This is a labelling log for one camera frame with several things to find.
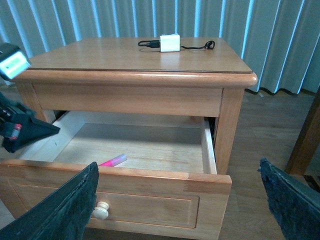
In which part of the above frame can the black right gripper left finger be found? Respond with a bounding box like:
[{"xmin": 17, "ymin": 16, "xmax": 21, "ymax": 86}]
[{"xmin": 0, "ymin": 162, "xmax": 99, "ymax": 240}]

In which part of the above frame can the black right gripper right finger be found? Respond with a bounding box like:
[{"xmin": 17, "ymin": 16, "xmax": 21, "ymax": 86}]
[{"xmin": 258, "ymin": 158, "xmax": 320, "ymax": 240}]

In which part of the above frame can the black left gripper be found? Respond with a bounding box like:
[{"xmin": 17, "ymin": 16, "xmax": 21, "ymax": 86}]
[{"xmin": 0, "ymin": 42, "xmax": 61, "ymax": 154}]

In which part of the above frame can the pink marker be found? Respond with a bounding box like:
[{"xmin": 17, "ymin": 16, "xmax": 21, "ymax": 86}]
[{"xmin": 99, "ymin": 154, "xmax": 127, "ymax": 167}]

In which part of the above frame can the wooden drawer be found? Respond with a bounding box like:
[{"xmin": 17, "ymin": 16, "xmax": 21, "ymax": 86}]
[{"xmin": 0, "ymin": 111, "xmax": 232, "ymax": 240}]

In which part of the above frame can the dark wooden furniture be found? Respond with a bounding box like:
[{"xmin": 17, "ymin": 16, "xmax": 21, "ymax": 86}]
[{"xmin": 285, "ymin": 91, "xmax": 320, "ymax": 192}]

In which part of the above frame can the wooden nightstand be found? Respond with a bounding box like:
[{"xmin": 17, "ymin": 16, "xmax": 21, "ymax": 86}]
[{"xmin": 12, "ymin": 37, "xmax": 258, "ymax": 240}]

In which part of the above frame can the grey curtain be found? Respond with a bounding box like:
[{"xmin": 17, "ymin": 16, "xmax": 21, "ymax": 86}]
[{"xmin": 0, "ymin": 0, "xmax": 320, "ymax": 94}]

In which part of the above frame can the white charger adapter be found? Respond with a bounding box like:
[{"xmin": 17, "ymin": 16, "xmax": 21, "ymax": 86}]
[{"xmin": 159, "ymin": 33, "xmax": 181, "ymax": 53}]

